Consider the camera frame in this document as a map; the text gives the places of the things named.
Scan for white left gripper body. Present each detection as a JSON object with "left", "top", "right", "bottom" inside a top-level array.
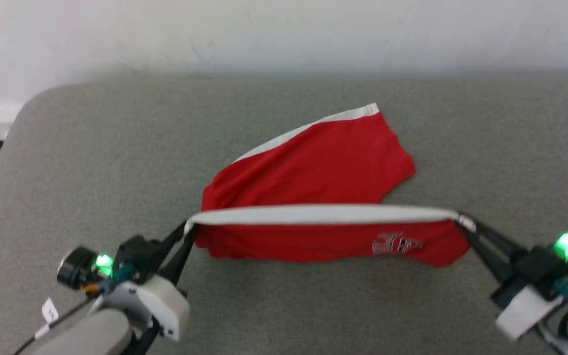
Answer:
[{"left": 99, "top": 274, "right": 190, "bottom": 342}]

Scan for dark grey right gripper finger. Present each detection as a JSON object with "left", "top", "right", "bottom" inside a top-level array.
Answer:
[
  {"left": 454, "top": 222, "right": 513, "bottom": 284},
  {"left": 456, "top": 213, "right": 529, "bottom": 263}
]

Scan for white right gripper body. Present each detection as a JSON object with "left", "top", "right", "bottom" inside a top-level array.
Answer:
[{"left": 490, "top": 274, "right": 565, "bottom": 342}]

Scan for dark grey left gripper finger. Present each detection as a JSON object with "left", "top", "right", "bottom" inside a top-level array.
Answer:
[
  {"left": 158, "top": 221, "right": 189, "bottom": 258},
  {"left": 165, "top": 228, "right": 199, "bottom": 287}
]

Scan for red shorts with white trim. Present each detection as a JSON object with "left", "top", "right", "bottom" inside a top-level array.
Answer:
[{"left": 185, "top": 102, "right": 477, "bottom": 269}]

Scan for grey fabric sofa cushion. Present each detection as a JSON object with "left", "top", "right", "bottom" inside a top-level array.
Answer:
[{"left": 0, "top": 73, "right": 568, "bottom": 355}]

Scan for left arm teal-plug black cable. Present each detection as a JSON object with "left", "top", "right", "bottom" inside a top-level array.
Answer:
[{"left": 12, "top": 264, "right": 138, "bottom": 355}]

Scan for white cable label tag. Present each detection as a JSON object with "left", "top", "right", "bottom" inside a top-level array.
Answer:
[{"left": 41, "top": 297, "right": 60, "bottom": 324}]

